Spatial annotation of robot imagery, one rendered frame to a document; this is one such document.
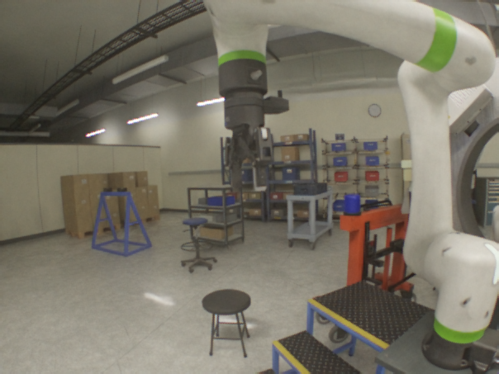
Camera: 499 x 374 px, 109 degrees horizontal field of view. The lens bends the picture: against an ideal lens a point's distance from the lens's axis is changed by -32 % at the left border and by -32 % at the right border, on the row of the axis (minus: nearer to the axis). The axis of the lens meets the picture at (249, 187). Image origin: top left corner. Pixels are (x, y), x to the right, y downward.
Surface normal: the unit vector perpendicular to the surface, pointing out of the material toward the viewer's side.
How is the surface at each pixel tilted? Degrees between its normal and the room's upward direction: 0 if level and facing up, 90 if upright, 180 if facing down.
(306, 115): 90
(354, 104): 90
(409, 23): 113
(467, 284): 89
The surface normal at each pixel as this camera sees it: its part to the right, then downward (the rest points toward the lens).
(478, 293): -0.58, 0.08
